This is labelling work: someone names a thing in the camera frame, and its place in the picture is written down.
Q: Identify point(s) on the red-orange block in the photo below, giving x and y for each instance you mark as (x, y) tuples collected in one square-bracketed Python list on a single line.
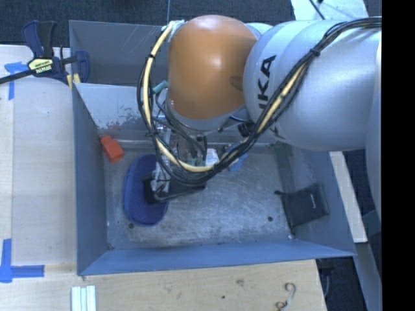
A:
[(112, 148)]

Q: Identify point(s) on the pale blue toy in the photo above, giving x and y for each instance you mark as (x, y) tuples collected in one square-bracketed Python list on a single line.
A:
[(237, 164)]

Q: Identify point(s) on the grey metal bin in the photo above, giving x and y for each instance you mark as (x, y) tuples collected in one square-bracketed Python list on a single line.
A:
[(227, 212)]

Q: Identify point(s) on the black cylinder on white bracket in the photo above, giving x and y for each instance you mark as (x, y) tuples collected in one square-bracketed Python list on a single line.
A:
[(245, 130)]

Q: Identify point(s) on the pale wood board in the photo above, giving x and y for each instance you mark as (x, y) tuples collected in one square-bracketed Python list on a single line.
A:
[(43, 173)]

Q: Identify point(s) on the black fabric pouch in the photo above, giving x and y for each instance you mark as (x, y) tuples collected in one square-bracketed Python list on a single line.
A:
[(304, 206)]

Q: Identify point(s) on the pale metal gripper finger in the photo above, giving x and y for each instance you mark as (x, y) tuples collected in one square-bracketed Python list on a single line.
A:
[(161, 171), (161, 185)]

